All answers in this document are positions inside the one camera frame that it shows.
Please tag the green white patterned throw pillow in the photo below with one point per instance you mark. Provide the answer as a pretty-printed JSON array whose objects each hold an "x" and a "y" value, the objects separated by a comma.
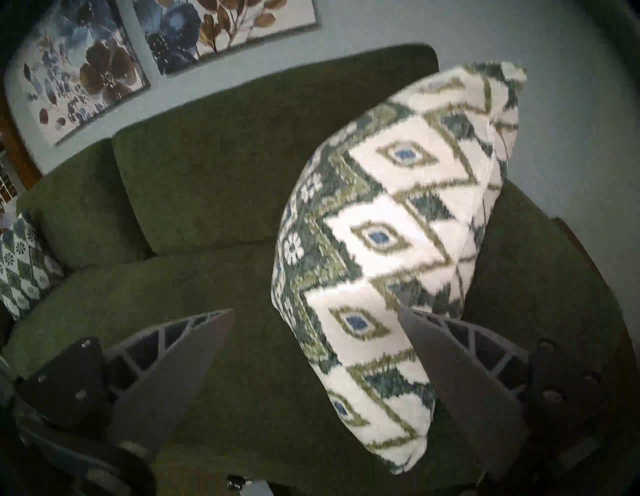
[
  {"x": 390, "y": 225},
  {"x": 25, "y": 270}
]

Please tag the floral wall painting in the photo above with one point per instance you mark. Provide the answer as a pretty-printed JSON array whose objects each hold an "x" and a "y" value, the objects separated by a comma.
[
  {"x": 200, "y": 30},
  {"x": 90, "y": 75}
]

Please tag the brown wooden door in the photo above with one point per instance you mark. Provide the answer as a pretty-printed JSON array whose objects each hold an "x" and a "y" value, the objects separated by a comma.
[{"x": 20, "y": 165}]

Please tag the left floral wall painting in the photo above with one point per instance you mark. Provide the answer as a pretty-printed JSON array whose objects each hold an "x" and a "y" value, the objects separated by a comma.
[{"x": 90, "y": 75}]

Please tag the wide green sofa back cushion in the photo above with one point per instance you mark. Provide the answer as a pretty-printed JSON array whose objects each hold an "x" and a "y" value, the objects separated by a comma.
[{"x": 225, "y": 165}]

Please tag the right floral wall painting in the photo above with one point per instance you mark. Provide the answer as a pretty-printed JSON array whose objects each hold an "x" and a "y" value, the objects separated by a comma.
[{"x": 200, "y": 30}]

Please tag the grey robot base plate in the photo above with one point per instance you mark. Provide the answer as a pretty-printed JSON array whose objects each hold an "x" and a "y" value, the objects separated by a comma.
[{"x": 260, "y": 489}]

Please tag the black caster wheel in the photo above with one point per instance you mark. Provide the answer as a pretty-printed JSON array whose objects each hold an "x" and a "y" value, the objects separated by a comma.
[{"x": 235, "y": 482}]

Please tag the green fabric sofa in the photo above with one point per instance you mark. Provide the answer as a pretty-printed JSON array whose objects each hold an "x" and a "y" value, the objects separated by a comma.
[{"x": 200, "y": 300}]

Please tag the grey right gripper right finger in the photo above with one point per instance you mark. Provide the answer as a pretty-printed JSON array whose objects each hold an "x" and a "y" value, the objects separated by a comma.
[{"x": 475, "y": 395}]

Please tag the narrow green sofa back cushion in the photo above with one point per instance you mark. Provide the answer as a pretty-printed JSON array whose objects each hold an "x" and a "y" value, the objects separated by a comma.
[{"x": 85, "y": 215}]

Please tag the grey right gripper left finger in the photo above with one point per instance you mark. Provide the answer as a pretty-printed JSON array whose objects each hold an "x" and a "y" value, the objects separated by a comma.
[{"x": 170, "y": 370}]

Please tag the green sofa armrest cushion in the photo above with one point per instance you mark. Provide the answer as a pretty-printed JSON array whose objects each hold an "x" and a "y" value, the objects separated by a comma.
[{"x": 540, "y": 280}]

